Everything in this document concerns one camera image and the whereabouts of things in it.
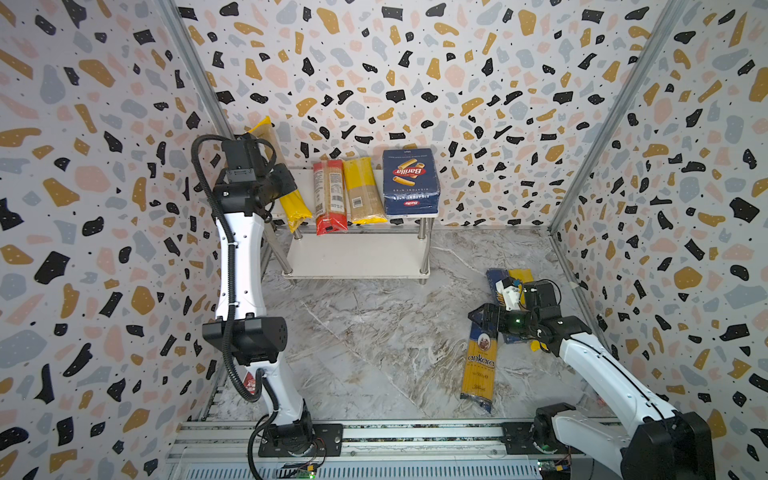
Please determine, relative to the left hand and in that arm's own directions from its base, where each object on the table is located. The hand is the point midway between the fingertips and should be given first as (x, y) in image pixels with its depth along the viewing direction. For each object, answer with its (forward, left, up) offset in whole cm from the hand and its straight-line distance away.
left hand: (287, 167), depth 73 cm
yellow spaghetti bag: (-1, -74, -45) cm, 86 cm away
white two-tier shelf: (+8, -27, -40) cm, 49 cm away
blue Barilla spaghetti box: (-2, -62, -43) cm, 76 cm away
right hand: (-25, -49, -30) cm, 62 cm away
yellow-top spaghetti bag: (-5, -18, -7) cm, 20 cm away
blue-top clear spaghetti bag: (-35, -50, -41) cm, 74 cm away
